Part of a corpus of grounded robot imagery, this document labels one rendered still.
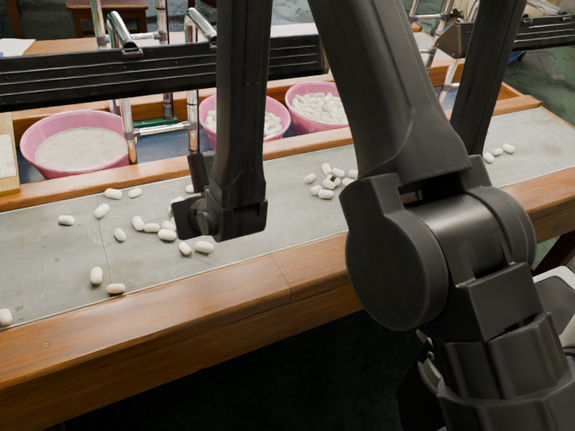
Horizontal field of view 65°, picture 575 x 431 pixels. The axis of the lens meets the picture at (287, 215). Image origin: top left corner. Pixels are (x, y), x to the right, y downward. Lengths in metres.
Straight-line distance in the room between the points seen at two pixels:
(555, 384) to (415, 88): 0.19
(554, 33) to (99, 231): 1.24
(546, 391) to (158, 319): 0.65
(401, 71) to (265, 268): 0.64
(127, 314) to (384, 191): 0.63
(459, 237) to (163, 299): 0.65
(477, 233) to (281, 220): 0.77
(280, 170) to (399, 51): 0.87
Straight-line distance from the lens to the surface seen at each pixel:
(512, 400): 0.29
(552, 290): 0.66
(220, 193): 0.57
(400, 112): 0.30
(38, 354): 0.84
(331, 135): 1.30
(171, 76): 0.84
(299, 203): 1.08
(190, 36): 1.03
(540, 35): 1.41
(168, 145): 1.35
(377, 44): 0.32
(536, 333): 0.29
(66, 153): 1.25
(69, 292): 0.93
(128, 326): 0.83
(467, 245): 0.29
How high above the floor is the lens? 1.45
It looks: 43 degrees down
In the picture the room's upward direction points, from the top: 9 degrees clockwise
